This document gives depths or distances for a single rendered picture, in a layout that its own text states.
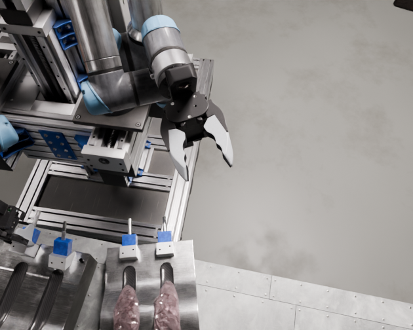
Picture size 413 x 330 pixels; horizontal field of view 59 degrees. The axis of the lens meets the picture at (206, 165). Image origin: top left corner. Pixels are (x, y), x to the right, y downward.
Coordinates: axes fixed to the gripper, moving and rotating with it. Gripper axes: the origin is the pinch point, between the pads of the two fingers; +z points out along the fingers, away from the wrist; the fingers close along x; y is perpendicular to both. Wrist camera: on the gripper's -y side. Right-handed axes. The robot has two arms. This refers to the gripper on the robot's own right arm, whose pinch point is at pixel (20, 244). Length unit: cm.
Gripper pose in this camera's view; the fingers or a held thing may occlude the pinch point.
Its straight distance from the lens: 117.8
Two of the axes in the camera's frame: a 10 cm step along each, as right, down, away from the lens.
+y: 2.0, -8.9, 4.2
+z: 1.0, 4.5, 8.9
